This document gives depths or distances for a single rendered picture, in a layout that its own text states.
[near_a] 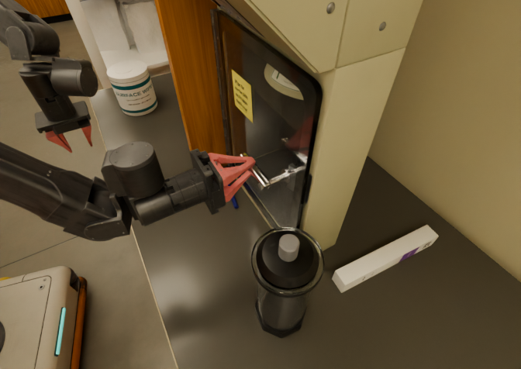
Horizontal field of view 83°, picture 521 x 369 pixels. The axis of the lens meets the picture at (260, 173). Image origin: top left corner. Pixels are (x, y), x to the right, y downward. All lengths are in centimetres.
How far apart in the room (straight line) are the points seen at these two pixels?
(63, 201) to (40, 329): 117
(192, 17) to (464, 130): 63
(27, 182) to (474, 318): 80
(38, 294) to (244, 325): 118
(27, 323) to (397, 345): 139
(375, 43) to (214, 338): 56
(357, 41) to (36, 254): 207
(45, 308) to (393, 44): 156
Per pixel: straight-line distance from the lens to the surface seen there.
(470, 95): 78
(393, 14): 38
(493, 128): 77
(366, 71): 39
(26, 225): 238
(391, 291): 73
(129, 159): 42
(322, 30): 31
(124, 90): 111
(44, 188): 46
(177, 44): 66
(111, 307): 182
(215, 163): 49
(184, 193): 46
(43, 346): 157
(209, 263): 71
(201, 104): 73
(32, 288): 171
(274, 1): 27
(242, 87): 55
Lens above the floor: 157
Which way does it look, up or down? 47 degrees down
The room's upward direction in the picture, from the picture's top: straight up
